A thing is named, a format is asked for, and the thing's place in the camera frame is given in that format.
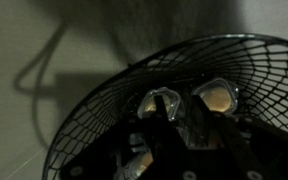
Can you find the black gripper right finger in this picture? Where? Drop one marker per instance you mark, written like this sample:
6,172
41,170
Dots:
224,140

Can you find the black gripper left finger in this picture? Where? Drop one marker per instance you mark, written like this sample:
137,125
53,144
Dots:
160,133

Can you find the clear plastic snack cup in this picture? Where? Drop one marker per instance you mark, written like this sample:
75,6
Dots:
140,163
219,98
175,103

